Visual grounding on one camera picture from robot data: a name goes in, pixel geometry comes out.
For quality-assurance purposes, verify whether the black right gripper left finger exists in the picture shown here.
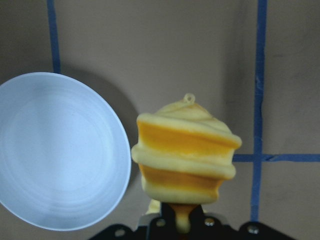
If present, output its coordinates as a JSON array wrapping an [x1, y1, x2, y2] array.
[[91, 203, 175, 240]]

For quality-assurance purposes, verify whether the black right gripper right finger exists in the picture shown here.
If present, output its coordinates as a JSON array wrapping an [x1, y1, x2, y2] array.
[[188, 205, 293, 240]]

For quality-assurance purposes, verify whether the striped bread roll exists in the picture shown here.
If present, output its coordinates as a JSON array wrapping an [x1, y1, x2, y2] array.
[[131, 93, 242, 234]]

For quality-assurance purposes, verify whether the light blue round plate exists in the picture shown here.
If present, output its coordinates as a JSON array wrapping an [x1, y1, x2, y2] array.
[[0, 72, 131, 231]]

